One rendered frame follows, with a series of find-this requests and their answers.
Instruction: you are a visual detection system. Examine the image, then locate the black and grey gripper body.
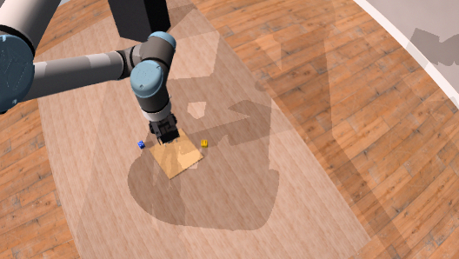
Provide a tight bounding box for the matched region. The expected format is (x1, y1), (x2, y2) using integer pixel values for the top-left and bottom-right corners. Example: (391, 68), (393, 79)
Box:
(150, 112), (180, 144)

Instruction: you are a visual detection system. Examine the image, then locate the tan mat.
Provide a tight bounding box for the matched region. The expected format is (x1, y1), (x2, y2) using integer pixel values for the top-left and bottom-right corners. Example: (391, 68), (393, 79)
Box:
(150, 129), (203, 179)

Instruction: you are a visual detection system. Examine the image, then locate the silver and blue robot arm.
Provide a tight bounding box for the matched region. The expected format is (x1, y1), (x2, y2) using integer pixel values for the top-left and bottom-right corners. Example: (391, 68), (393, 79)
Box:
(0, 0), (176, 122)

